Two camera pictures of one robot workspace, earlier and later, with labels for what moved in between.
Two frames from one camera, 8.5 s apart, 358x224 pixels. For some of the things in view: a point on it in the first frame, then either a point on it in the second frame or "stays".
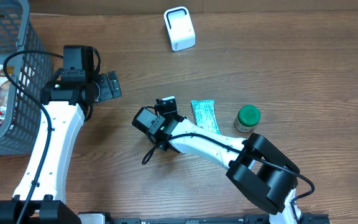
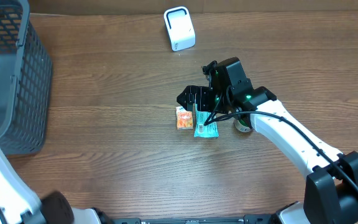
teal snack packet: x=204 y=114 stays
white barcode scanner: x=180 y=28 stays
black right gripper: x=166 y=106 → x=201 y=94
